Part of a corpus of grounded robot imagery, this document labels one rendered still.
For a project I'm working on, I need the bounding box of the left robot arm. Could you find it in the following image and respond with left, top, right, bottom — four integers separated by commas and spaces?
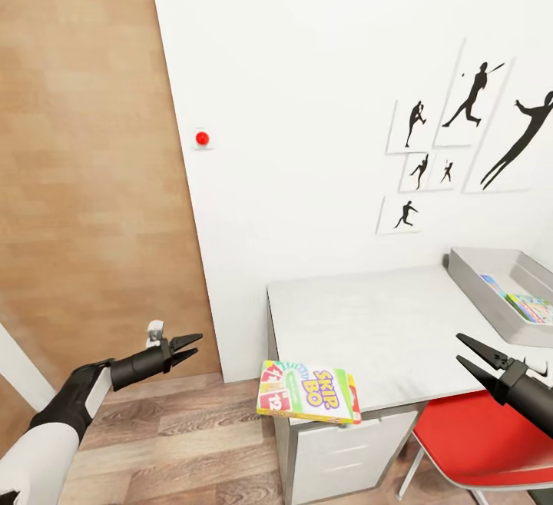
0, 321, 203, 505

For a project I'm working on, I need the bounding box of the board game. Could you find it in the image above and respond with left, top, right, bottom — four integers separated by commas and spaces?
257, 360, 363, 425
505, 294, 553, 324
482, 275, 507, 300

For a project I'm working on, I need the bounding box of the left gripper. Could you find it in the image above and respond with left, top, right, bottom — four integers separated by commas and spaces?
131, 333, 203, 384

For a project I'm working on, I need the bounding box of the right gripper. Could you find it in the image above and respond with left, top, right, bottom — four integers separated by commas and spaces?
455, 333, 553, 438

